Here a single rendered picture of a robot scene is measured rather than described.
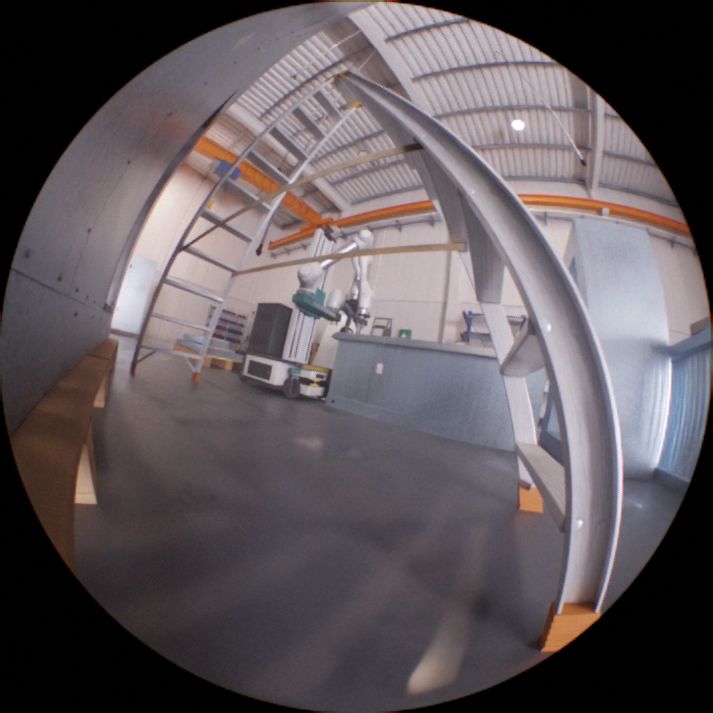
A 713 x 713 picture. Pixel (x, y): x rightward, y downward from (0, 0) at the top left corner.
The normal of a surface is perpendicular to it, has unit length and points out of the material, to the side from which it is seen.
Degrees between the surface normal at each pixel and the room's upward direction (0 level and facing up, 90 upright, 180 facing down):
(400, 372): 90
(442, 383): 90
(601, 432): 88
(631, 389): 90
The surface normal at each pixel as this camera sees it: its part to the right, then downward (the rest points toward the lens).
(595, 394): -0.50, -0.20
